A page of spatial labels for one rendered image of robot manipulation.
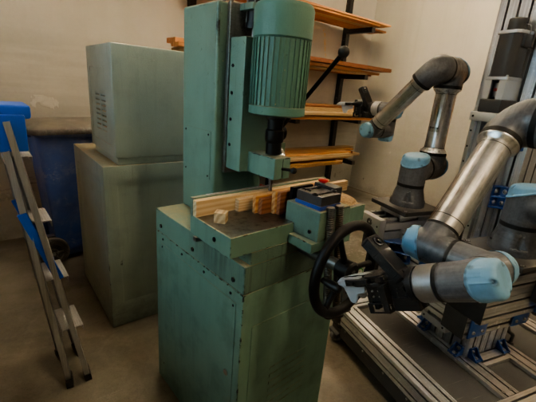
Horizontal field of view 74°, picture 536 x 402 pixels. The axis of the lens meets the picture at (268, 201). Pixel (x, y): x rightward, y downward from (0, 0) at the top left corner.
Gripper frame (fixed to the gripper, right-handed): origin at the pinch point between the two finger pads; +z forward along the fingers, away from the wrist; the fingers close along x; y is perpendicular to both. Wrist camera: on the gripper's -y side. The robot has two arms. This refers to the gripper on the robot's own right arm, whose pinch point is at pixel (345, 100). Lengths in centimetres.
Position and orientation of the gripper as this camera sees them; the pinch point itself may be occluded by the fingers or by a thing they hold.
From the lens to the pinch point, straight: 213.3
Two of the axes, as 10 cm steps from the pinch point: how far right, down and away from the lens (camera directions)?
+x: 8.0, -2.5, 5.4
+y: 0.3, 9.2, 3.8
